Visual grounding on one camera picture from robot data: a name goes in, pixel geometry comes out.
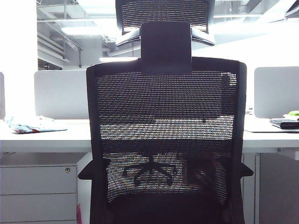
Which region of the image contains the black mesh office chair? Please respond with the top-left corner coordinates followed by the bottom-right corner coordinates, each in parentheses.
top-left (78, 0), bottom-right (254, 224)

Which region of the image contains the white desk divider panel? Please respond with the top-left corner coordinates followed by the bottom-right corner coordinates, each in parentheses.
top-left (0, 71), bottom-right (6, 119)
top-left (34, 70), bottom-right (91, 120)

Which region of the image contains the white office desk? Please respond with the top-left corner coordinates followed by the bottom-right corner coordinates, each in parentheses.
top-left (0, 115), bottom-right (299, 154)

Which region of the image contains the grey desk mat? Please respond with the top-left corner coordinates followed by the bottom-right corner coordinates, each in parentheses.
top-left (244, 121), bottom-right (299, 134)

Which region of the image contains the crumpled plastic bag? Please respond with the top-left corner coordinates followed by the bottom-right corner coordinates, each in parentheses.
top-left (4, 115), bottom-right (68, 134)

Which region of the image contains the grey desk divider panel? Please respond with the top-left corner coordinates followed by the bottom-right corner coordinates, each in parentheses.
top-left (254, 67), bottom-right (299, 119)

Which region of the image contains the grey drawer cabinet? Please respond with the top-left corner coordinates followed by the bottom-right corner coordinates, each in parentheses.
top-left (0, 153), bottom-right (89, 224)

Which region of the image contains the grey side cabinet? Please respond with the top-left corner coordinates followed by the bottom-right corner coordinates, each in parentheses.
top-left (242, 153), bottom-right (299, 224)

